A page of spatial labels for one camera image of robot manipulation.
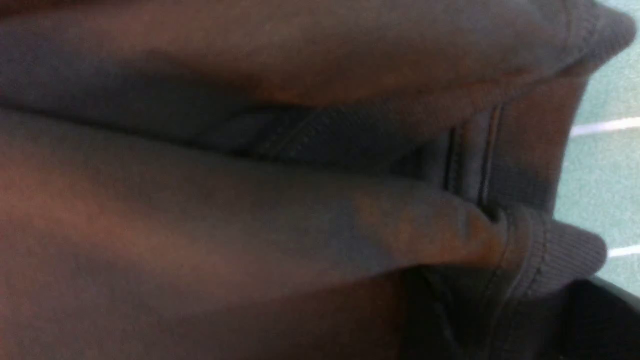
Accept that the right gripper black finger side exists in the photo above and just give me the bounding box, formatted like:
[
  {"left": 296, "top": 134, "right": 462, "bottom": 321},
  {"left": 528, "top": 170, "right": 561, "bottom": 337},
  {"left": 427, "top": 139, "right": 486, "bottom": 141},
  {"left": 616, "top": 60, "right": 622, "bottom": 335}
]
[{"left": 545, "top": 275, "right": 640, "bottom": 360}]

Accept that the dark gray long-sleeve top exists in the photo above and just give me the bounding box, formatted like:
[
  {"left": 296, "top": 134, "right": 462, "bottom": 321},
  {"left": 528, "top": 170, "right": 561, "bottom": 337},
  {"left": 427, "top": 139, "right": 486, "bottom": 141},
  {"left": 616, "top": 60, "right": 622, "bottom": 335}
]
[{"left": 1, "top": 0, "right": 637, "bottom": 360}]

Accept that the green checkered tablecloth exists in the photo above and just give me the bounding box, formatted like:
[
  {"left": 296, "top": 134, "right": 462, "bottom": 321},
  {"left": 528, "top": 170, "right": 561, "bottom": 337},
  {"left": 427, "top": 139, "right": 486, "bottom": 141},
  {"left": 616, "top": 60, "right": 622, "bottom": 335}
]
[{"left": 552, "top": 0, "right": 640, "bottom": 298}]

